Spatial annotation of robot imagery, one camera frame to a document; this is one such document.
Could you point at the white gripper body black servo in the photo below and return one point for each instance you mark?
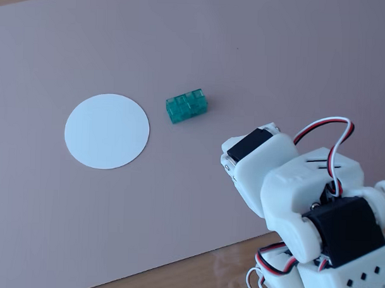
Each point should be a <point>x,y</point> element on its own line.
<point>264,151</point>

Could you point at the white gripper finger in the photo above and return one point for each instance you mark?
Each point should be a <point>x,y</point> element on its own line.
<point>231,169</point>

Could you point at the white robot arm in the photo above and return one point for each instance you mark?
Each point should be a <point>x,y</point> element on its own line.
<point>289,191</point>

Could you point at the white paper circle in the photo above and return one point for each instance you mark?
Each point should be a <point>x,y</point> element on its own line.
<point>107,131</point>

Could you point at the teal lego brick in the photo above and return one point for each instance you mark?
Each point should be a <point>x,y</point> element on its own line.
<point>185,107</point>

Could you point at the pink table mat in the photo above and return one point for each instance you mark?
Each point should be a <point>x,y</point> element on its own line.
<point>177,213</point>

